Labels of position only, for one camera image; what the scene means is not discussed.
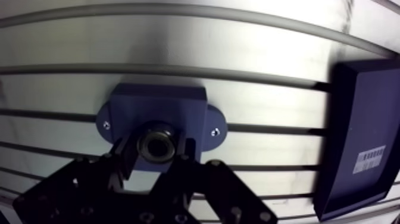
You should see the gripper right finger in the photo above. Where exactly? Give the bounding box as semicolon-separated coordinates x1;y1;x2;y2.
149;137;280;224

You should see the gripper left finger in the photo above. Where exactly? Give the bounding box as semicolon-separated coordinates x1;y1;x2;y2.
12;135;148;224

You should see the dark blue-grey housing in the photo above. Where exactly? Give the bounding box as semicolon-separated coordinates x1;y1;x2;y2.
95;82;228;173

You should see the dark blue-grey tray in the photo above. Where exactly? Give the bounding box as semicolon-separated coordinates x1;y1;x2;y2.
312;58;400;222

